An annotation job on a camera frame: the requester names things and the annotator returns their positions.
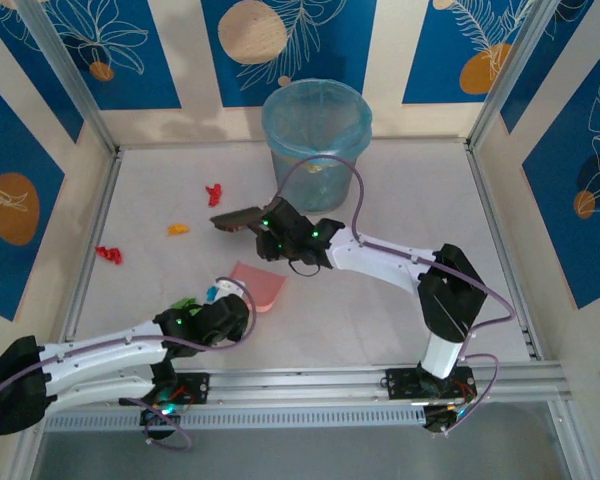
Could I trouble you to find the pink plastic dustpan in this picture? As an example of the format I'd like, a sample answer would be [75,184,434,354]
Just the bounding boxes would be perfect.
[228,260,288,315]

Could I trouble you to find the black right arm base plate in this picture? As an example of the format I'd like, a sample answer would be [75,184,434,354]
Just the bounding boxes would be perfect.
[384,367,476,401]

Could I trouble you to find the trash bin with blue bag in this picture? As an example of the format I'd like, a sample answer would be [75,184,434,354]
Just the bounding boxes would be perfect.
[261,77,374,214]

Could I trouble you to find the dark bristle hand brush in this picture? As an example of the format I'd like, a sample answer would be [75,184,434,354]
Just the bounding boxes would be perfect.
[208,197,281,235]

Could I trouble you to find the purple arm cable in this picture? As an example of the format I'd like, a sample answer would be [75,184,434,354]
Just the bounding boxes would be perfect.
[274,154,517,440]
[0,277,259,451]

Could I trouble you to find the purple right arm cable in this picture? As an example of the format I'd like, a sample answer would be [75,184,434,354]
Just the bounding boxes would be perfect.
[274,154,517,440]

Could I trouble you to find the aluminium table side rail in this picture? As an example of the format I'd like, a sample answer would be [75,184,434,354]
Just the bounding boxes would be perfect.
[463,142,549,362]
[52,147,126,374]

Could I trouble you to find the aluminium frame post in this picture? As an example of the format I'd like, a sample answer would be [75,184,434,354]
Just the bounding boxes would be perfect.
[15,0,121,157]
[547,399,594,480]
[465,0,565,154]
[4,429,46,480]

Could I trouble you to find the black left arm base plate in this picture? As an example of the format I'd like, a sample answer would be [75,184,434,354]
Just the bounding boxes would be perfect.
[149,370,211,406]

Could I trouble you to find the aluminium mounting rail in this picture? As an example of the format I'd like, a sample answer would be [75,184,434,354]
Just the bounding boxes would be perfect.
[44,360,566,414]

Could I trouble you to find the black controller board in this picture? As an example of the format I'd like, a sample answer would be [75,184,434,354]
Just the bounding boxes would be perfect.
[422,403,476,435]
[139,405,181,441]

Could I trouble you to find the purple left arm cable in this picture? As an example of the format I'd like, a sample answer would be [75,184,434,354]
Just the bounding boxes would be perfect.
[0,277,259,451]

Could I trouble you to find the grey slotted cable duct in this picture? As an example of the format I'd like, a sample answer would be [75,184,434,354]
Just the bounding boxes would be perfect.
[42,405,429,432]

